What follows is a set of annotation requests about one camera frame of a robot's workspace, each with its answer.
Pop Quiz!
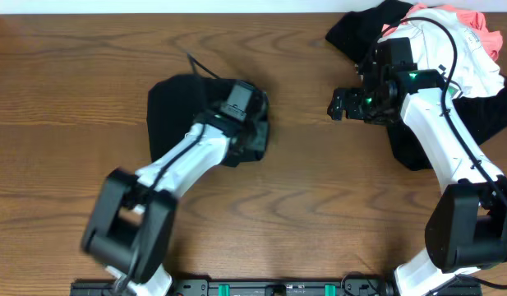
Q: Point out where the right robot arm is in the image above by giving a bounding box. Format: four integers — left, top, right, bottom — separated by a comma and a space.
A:
327, 70, 507, 295

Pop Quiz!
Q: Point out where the black polo shirt with logo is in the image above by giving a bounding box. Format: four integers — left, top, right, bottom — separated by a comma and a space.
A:
145, 73, 271, 168

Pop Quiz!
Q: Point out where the white shirt with green print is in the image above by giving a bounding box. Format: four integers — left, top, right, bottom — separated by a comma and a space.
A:
380, 4, 505, 98

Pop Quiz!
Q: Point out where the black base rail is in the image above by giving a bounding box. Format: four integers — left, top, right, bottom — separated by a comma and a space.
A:
70, 275, 483, 296

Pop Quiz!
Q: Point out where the coral pink shirt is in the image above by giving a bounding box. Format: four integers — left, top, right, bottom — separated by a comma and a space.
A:
379, 3, 503, 67

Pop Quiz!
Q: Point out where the black garment under pile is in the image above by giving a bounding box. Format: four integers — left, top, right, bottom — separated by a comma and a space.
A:
326, 1, 507, 173

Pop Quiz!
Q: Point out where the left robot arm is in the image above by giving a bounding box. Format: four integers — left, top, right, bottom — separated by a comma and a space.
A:
81, 106, 270, 295

